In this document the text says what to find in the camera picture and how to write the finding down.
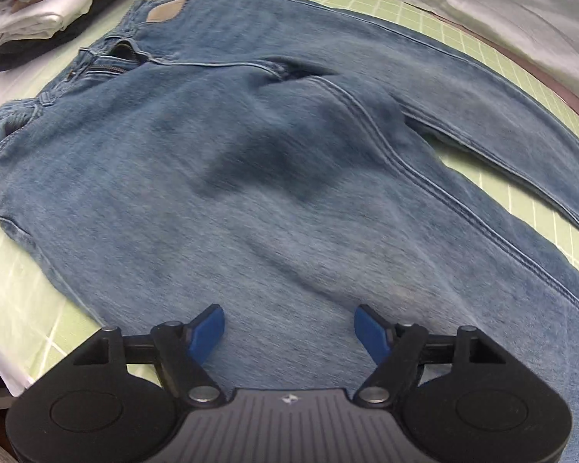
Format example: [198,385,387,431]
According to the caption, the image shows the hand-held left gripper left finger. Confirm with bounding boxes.
[72,304,225,407]

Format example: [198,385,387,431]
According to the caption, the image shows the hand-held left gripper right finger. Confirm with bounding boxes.
[354,305,506,406]

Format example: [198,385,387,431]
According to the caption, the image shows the blue denim jeans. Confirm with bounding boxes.
[0,0,579,463]

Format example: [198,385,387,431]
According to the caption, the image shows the stack of folded clothes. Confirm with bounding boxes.
[0,0,155,50]

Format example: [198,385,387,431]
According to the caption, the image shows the green grid mat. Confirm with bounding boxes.
[0,0,579,396]

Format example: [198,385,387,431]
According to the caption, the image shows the dark navy folded garment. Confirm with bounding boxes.
[0,0,126,72]

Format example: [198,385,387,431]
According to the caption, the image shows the white carrot-print sheet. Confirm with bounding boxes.
[164,0,579,112]

